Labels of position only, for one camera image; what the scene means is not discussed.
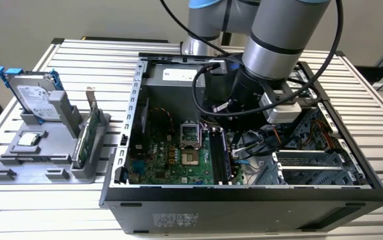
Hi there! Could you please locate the hard disk in blue carrier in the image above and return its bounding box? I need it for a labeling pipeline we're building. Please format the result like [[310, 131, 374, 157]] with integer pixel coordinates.
[[0, 65, 66, 125]]

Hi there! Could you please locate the green motherboard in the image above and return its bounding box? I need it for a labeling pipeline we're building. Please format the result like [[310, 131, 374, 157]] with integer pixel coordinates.
[[128, 124, 245, 186]]

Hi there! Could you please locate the twisted coloured fan wire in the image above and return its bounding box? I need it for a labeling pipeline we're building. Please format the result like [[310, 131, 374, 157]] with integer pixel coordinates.
[[148, 107, 176, 133]]

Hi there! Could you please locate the orange and red wire bundle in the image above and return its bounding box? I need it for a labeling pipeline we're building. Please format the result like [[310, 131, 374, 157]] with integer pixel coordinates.
[[298, 119, 343, 155]]

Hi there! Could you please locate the metal socket cover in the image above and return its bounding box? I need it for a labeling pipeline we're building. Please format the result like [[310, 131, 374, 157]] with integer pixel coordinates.
[[180, 120, 201, 149]]

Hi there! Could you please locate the black case fan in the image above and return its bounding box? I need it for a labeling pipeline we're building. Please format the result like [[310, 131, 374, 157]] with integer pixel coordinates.
[[133, 98, 152, 157]]

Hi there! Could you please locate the metal disk bay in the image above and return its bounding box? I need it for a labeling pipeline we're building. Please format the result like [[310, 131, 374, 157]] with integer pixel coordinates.
[[255, 149, 359, 187]]

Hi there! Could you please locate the RAM stick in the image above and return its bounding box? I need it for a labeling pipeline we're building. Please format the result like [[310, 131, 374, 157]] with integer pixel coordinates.
[[0, 155, 71, 162], [220, 128, 236, 182]]

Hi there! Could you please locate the black cable in case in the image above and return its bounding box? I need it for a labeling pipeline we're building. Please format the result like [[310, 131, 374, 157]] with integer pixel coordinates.
[[240, 136, 302, 158]]

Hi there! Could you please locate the black RAM slot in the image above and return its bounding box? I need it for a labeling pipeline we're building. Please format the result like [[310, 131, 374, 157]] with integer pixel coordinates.
[[211, 127, 225, 187]]

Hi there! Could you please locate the silver CPU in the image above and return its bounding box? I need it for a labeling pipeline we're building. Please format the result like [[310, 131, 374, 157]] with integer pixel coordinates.
[[16, 132, 41, 146]]

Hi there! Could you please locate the black PC case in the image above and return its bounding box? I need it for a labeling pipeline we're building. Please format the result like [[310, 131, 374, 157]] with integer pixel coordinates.
[[98, 52, 383, 236]]

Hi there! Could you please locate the grey power supply unit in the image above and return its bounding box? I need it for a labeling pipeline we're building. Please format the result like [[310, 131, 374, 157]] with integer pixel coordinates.
[[141, 63, 212, 121]]

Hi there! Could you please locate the grey parts rack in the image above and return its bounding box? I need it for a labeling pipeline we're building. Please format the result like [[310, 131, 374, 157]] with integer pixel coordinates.
[[0, 89, 111, 185]]

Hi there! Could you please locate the green graphics card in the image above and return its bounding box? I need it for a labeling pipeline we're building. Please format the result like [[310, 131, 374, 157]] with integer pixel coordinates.
[[71, 85, 101, 169]]

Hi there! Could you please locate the thin metal locking lever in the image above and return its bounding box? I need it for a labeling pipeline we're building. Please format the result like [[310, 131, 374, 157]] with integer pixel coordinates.
[[198, 121, 206, 151]]

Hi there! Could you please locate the CPU socket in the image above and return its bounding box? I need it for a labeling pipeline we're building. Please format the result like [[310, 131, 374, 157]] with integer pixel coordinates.
[[180, 149, 201, 168]]

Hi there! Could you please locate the small pale wrist camera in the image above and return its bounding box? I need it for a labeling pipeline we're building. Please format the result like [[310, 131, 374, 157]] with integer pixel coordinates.
[[208, 58, 239, 75]]

